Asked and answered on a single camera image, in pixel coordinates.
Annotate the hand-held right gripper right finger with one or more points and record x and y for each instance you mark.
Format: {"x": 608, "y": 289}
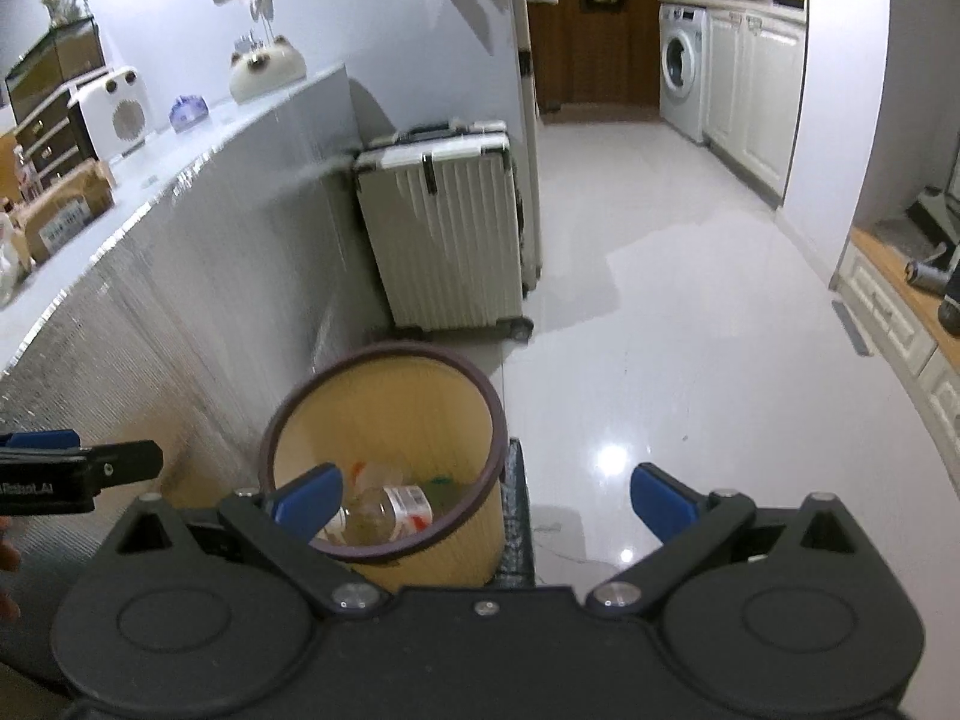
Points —
{"x": 664, "y": 499}

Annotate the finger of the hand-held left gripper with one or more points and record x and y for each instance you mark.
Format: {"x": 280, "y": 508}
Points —
{"x": 127, "y": 461}

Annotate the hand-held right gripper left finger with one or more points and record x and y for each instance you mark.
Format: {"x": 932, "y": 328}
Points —
{"x": 307, "y": 499}

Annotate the clear plastic bottle white cap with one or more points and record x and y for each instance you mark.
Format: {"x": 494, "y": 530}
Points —
{"x": 390, "y": 511}

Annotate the yellow bin with brown rim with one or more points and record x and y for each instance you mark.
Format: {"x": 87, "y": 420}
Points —
{"x": 420, "y": 420}

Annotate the person's left hand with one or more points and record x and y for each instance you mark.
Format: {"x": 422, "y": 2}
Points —
{"x": 7, "y": 556}

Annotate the foil-covered counter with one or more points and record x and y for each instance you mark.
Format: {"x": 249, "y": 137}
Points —
{"x": 187, "y": 255}

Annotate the clear plastic bag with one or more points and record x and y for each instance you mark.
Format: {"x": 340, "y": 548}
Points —
{"x": 11, "y": 262}

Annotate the cardboard box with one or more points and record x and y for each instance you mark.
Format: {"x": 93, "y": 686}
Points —
{"x": 64, "y": 214}

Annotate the white ribbed suitcase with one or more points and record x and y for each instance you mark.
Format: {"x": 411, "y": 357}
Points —
{"x": 442, "y": 240}

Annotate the white drawer cabinet wooden top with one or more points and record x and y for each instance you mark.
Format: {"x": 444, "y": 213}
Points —
{"x": 892, "y": 315}

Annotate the dark drawer organiser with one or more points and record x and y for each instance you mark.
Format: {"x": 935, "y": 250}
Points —
{"x": 49, "y": 142}

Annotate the dark cylindrical tool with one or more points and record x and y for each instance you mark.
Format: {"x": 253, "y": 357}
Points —
{"x": 926, "y": 274}

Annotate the white fan heater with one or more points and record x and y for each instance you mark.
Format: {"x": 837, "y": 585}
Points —
{"x": 112, "y": 112}

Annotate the small blue white object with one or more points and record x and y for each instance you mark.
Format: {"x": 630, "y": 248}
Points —
{"x": 187, "y": 112}

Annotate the white refrigerator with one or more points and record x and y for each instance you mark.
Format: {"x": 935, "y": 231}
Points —
{"x": 529, "y": 165}

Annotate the black stand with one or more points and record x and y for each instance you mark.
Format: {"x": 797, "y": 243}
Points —
{"x": 934, "y": 214}

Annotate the white cat-shaped bag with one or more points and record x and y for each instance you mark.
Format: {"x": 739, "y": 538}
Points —
{"x": 266, "y": 71}

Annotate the dark drawer cabinet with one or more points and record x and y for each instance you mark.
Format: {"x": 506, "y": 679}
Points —
{"x": 56, "y": 52}

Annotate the white kitchen cabinets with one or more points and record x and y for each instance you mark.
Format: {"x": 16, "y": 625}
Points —
{"x": 757, "y": 90}

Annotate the white washing machine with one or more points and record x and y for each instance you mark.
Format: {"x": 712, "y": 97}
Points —
{"x": 682, "y": 67}

